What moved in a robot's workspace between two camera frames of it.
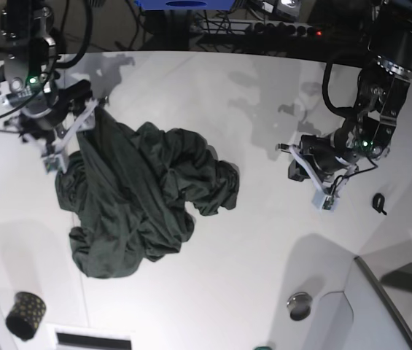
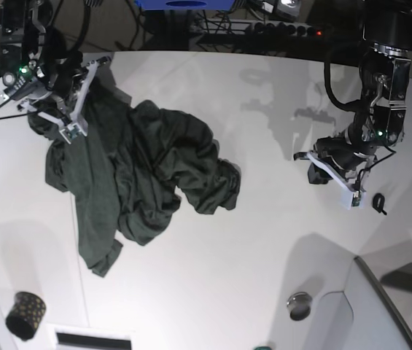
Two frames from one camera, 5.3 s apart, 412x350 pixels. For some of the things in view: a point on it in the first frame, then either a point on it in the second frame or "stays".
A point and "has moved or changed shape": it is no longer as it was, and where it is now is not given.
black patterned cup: x=25 y=315 stays
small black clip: x=378 y=203 stays
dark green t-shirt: x=128 y=193 has moved or changed shape
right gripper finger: x=53 y=161 → x=71 y=127
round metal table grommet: x=299 y=305 stays
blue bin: x=172 y=5 stays
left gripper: x=42 y=120 → x=69 y=83
